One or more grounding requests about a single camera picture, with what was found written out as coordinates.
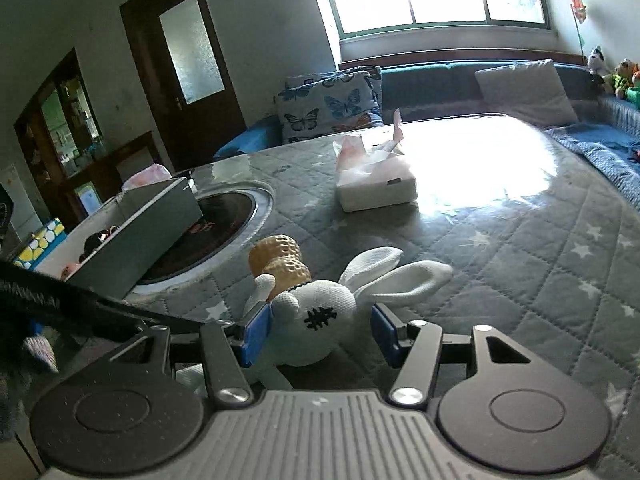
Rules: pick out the dark wooden cabinet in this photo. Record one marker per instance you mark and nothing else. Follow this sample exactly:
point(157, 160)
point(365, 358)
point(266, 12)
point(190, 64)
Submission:
point(60, 150)

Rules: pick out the blue polka dot box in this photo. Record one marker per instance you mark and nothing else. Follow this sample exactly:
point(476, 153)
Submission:
point(37, 245)

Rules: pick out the colourful pinwheel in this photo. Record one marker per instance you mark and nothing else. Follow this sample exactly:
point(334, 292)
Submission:
point(579, 10)

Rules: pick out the round black cooktop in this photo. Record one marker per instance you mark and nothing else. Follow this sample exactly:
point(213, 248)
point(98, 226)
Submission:
point(220, 225)

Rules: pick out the white rabbit plush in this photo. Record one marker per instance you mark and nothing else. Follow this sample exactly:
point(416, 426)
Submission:
point(320, 320)

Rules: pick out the black-haired doll plush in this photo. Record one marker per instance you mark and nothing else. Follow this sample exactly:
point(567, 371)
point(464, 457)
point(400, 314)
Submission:
point(97, 242)

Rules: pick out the blue quilted blanket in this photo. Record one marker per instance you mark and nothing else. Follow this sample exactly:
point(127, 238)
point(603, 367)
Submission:
point(600, 150)

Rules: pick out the butterfly print pillow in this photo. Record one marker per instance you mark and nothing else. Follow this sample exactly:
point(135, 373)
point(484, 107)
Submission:
point(325, 110)
point(320, 79)

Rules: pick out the white tissue box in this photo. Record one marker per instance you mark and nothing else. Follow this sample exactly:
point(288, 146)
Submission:
point(375, 180)

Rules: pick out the green plastic bowl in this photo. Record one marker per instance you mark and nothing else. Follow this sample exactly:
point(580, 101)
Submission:
point(634, 96)

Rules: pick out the orange plush toy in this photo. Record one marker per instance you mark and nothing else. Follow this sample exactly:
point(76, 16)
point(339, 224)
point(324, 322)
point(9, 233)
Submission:
point(636, 77)

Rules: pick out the tan peanut plush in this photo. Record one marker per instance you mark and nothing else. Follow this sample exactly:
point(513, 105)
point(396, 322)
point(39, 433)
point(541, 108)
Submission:
point(280, 260)

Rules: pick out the black and white cow plush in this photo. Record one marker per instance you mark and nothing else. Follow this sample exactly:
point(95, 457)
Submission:
point(598, 62)

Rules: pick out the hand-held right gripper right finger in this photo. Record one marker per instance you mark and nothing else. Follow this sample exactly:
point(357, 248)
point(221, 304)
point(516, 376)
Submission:
point(385, 335)

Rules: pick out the grey cardboard box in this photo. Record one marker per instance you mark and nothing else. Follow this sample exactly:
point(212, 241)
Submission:
point(145, 230)

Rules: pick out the pink plastic bag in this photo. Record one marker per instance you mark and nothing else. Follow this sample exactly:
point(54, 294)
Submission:
point(147, 176)

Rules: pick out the green shirted plush toy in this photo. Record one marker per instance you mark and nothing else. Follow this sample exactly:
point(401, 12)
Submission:
point(625, 77)

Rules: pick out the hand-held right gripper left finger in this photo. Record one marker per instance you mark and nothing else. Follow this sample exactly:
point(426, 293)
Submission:
point(256, 332)

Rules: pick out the grey star quilted table cover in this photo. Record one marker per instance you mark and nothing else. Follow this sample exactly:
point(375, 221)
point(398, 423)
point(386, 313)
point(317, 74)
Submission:
point(500, 260)

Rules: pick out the plain white pillow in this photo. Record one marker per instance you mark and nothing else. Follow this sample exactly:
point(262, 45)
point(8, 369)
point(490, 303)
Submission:
point(525, 92)

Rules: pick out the dark wooden door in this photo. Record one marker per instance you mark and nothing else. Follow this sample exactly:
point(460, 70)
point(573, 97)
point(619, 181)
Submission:
point(145, 60)

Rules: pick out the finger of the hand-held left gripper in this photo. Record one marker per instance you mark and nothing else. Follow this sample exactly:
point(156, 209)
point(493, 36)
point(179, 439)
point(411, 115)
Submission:
point(150, 316)

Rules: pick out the teal bench sofa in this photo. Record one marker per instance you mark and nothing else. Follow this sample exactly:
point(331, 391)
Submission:
point(430, 85)

